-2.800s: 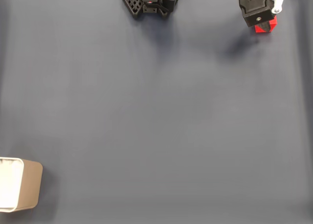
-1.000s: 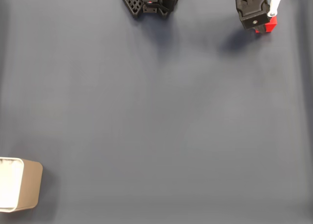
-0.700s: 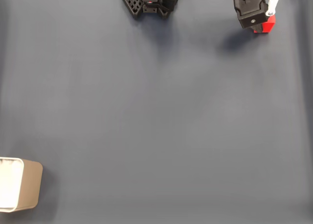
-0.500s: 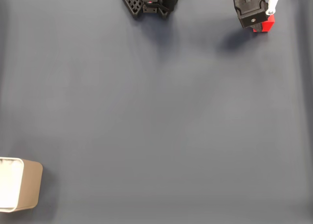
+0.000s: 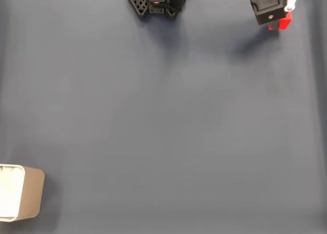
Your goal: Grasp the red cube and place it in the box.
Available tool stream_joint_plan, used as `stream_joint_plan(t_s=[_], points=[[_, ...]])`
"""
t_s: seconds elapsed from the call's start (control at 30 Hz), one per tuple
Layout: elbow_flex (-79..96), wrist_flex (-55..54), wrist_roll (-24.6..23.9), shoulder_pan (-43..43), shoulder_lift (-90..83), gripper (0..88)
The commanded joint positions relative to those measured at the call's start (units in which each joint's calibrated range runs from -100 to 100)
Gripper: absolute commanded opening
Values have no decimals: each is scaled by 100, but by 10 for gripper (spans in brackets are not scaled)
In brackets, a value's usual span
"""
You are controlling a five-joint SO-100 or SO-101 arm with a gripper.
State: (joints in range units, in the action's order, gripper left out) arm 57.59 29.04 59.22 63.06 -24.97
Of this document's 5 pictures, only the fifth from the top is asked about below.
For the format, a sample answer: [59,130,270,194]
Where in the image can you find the red cube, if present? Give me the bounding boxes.
[267,12,293,31]

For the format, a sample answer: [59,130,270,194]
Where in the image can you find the white beige open box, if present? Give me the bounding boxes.
[0,164,45,223]

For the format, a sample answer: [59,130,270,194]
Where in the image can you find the dark grey table mat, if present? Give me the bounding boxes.
[0,0,327,234]

